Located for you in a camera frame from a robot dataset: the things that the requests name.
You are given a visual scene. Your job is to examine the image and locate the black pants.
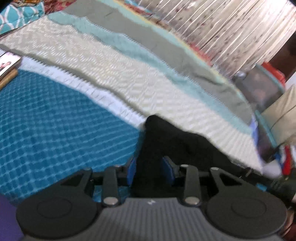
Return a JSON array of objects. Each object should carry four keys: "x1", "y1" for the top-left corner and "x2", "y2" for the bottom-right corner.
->
[{"x1": 130, "y1": 115, "x2": 261, "y2": 198}]

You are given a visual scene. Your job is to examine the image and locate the patterned blue bedspread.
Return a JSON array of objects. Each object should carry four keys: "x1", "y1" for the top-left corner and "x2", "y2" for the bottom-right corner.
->
[{"x1": 1, "y1": 1, "x2": 262, "y2": 204}]

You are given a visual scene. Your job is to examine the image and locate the beige cushion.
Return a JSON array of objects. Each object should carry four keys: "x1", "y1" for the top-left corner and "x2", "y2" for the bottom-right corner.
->
[{"x1": 262, "y1": 85, "x2": 296, "y2": 146}]

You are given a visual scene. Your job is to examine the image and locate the floral curtain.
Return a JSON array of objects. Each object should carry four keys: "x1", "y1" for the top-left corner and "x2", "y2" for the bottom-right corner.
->
[{"x1": 125, "y1": 0, "x2": 295, "y2": 76}]

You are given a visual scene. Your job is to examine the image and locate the red floral blanket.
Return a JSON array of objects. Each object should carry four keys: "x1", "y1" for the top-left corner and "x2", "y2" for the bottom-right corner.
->
[{"x1": 11, "y1": 0, "x2": 76, "y2": 14}]

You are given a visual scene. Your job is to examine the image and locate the teal patterned pillow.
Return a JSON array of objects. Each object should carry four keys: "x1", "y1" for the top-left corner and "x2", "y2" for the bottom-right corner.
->
[{"x1": 1, "y1": 1, "x2": 45, "y2": 35}]

